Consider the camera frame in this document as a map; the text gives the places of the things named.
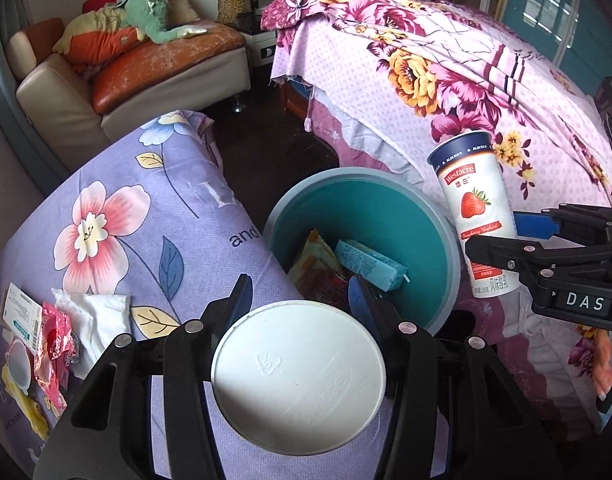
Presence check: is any crumpled white tissue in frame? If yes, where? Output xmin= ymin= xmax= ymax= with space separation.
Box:
xmin=51 ymin=287 xmax=133 ymax=378

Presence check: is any teal plastic bin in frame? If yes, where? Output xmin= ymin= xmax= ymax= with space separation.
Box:
xmin=262 ymin=167 xmax=460 ymax=336

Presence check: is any purple floral tablecloth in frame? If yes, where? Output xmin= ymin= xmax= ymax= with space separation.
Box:
xmin=0 ymin=110 xmax=447 ymax=480

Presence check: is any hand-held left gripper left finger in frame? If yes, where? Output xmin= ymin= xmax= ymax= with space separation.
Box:
xmin=33 ymin=274 xmax=257 ymax=480

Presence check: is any small white lid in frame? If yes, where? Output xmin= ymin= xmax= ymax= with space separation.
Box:
xmin=5 ymin=339 xmax=37 ymax=393

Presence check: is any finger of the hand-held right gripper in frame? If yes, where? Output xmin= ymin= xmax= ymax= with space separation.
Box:
xmin=514 ymin=203 xmax=612 ymax=248
xmin=464 ymin=234 xmax=612 ymax=286

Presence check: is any beige pillow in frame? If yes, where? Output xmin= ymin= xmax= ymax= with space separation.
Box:
xmin=161 ymin=0 xmax=201 ymax=26

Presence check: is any black white side table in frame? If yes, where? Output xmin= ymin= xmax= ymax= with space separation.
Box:
xmin=236 ymin=0 xmax=281 ymax=71

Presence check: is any teal drink carton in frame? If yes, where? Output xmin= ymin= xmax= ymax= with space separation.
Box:
xmin=334 ymin=239 xmax=411 ymax=292

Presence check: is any white strawberry yogurt bottle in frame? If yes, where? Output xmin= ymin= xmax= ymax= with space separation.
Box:
xmin=427 ymin=131 xmax=524 ymax=300

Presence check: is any orange leather seat cushion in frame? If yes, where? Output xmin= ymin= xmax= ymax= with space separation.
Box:
xmin=92 ymin=22 xmax=247 ymax=115

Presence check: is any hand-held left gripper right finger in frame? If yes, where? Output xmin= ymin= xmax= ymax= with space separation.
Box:
xmin=347 ymin=274 xmax=561 ymax=480

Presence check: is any person's right hand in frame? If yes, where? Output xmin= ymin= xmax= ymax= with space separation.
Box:
xmin=592 ymin=331 xmax=612 ymax=402

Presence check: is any teal door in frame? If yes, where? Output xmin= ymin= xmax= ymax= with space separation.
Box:
xmin=500 ymin=0 xmax=586 ymax=66

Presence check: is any red candy wrapper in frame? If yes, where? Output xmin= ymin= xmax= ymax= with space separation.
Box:
xmin=34 ymin=301 xmax=79 ymax=418

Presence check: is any pink floral bed sheet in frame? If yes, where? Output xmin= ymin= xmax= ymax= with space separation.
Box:
xmin=261 ymin=0 xmax=612 ymax=456

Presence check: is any white teal medicine box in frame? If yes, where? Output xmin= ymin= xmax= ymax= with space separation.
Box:
xmin=1 ymin=282 xmax=43 ymax=353

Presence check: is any orange plush pillow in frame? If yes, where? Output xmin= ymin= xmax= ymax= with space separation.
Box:
xmin=52 ymin=10 xmax=147 ymax=66

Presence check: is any white plastic cup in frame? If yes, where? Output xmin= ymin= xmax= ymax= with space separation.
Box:
xmin=211 ymin=300 xmax=387 ymax=456

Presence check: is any green plush toy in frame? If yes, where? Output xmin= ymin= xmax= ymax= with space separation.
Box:
xmin=111 ymin=0 xmax=209 ymax=45

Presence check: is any red snack packet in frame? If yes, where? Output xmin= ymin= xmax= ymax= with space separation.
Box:
xmin=306 ymin=270 xmax=354 ymax=311

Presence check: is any rust orange cushion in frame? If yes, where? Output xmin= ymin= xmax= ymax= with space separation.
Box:
xmin=23 ymin=16 xmax=66 ymax=66

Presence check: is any orange snack packet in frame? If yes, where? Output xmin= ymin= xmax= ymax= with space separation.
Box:
xmin=288 ymin=229 xmax=347 ymax=286

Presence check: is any yellow wrapper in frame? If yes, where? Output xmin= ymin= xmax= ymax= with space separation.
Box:
xmin=1 ymin=365 xmax=51 ymax=436

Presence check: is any beige leather sofa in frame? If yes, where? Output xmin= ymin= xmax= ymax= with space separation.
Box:
xmin=7 ymin=15 xmax=251 ymax=171

